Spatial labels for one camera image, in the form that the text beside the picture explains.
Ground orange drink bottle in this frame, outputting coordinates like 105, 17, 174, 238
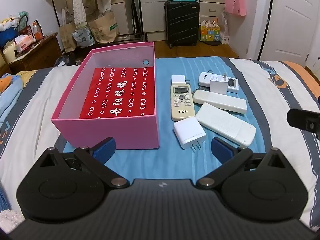
32, 21, 44, 40

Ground striped bed sheet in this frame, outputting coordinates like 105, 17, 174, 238
0, 56, 320, 230

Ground wooden nightstand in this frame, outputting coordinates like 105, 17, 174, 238
0, 34, 62, 74

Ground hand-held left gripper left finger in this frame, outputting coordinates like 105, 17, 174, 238
32, 137, 130, 189

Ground pink cardboard box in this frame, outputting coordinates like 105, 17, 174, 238
51, 41, 160, 150

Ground white door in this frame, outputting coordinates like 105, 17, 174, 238
260, 0, 320, 68

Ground narrow brown paper bag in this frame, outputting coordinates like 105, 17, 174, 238
59, 21, 77, 53

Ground beige remote with display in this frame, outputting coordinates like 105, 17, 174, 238
171, 84, 195, 122

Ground colourful gift bag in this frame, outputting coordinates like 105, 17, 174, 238
199, 17, 222, 43

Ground small white cube charger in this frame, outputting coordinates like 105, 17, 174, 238
171, 75, 187, 85

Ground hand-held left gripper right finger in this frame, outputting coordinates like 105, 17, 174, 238
196, 137, 292, 189

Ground large white remote control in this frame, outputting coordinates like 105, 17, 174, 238
195, 102, 257, 147

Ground large white plug charger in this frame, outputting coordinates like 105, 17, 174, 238
173, 116, 207, 152

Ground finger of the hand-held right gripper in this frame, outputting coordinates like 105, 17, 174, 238
287, 108, 320, 140

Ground large brown paper bag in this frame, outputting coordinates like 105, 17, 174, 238
89, 12, 120, 43

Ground blue storage basket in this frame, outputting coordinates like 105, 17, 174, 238
0, 17, 20, 47

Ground small white remote control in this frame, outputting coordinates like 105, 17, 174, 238
199, 72, 240, 94

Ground red printed glasses cloth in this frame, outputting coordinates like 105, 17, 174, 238
79, 67, 150, 119

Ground dark plastic bag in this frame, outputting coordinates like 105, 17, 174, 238
54, 52, 83, 67

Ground red and white tissue box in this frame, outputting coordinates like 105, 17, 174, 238
15, 34, 35, 52

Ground white wall charger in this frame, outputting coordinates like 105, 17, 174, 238
209, 73, 229, 93

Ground pink plastic bag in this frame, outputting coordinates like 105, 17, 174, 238
224, 0, 247, 17

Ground black clothes rack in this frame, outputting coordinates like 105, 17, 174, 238
117, 0, 148, 42

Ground long cream remote control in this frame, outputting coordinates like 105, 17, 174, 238
193, 89, 248, 114

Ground green and white plastic bag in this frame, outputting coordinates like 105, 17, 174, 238
72, 27, 95, 48

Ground black suitcase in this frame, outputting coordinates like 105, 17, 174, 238
164, 0, 200, 48

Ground hanging white fluffy clothes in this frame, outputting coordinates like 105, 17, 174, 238
71, 0, 110, 28

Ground blue cartoon pillow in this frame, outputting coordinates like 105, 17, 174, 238
0, 74, 24, 128

